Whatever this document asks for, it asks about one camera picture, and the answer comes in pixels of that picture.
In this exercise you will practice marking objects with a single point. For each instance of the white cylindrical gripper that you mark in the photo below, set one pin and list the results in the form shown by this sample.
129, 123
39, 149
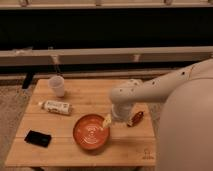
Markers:
119, 113

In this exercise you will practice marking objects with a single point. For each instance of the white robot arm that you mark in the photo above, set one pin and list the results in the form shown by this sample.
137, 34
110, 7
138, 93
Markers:
185, 133

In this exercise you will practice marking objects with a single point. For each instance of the orange ceramic bowl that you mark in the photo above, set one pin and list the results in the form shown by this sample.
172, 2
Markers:
88, 132

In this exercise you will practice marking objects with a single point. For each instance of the brown oblong snack packet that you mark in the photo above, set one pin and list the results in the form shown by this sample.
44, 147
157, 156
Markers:
135, 119

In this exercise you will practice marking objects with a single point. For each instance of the wooden table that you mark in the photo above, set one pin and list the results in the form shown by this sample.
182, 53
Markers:
127, 146

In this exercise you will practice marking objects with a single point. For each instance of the white plastic bottle lying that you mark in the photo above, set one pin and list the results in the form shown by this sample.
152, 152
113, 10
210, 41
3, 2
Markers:
56, 107

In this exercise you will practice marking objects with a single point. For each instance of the white paper cup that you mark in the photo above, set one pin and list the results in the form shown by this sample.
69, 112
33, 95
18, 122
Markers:
56, 84

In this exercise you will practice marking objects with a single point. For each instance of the black flat wallet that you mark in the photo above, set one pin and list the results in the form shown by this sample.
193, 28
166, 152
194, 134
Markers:
37, 138

